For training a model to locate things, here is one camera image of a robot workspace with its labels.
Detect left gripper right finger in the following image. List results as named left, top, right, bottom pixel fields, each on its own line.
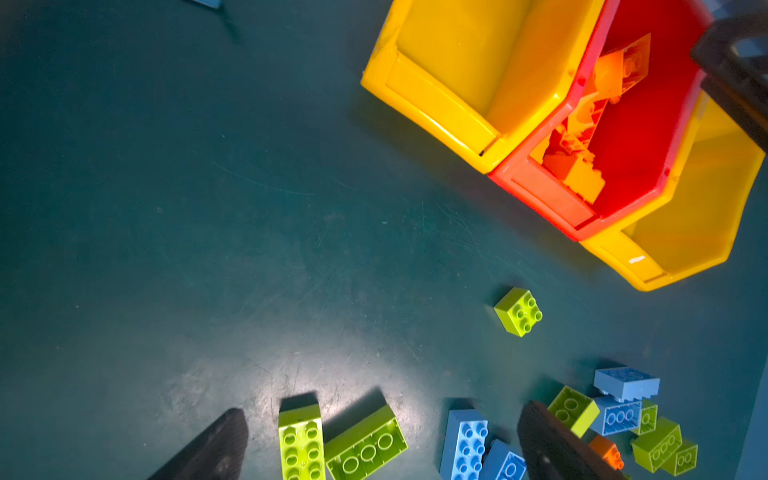
left=517, top=401, right=625, bottom=480

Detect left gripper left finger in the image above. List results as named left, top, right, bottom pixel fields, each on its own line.
left=150, top=408, right=249, bottom=480

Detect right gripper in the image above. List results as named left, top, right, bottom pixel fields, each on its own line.
left=690, top=11, right=767, bottom=150

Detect green lego studs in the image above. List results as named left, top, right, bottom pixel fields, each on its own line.
left=278, top=403, right=326, bottom=480

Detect orange curved lego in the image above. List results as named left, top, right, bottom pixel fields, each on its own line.
left=593, top=34, right=651, bottom=103

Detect small green lego top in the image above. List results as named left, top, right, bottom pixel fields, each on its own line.
left=494, top=287, right=543, bottom=337

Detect long orange lego assembly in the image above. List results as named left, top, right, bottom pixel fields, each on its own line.
left=529, top=80, right=621, bottom=164

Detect yellow-green lego centre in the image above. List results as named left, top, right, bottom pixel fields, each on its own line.
left=548, top=386, right=600, bottom=438

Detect blue lego left upside-down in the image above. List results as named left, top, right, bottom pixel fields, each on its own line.
left=479, top=439, right=527, bottom=480

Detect blue lego upside down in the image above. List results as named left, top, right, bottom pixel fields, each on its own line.
left=590, top=396, right=642, bottom=437

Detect blue lego left studs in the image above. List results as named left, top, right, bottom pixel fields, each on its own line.
left=440, top=409, right=488, bottom=480

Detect light blue lego upper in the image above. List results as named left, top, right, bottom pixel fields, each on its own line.
left=593, top=367, right=660, bottom=401

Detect long green lego right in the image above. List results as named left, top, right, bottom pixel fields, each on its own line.
left=631, top=417, right=682, bottom=473

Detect small green lego square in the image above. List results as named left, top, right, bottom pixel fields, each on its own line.
left=632, top=399, right=658, bottom=436

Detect green lego far right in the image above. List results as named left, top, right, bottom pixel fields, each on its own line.
left=661, top=439, right=699, bottom=477

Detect green lego left upside-down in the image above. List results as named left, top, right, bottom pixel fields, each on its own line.
left=325, top=405, right=408, bottom=480

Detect red middle bin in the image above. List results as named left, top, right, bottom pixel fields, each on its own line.
left=489, top=1, right=713, bottom=241

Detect right yellow bin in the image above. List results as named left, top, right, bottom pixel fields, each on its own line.
left=581, top=93, right=765, bottom=292

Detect yellow bin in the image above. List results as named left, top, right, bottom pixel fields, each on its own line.
left=361, top=0, right=618, bottom=174
left=581, top=93, right=765, bottom=292

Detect left yellow bin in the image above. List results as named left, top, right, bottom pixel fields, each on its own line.
left=361, top=0, right=618, bottom=174

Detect blue toy rake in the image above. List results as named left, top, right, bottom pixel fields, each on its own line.
left=191, top=0, right=223, bottom=10

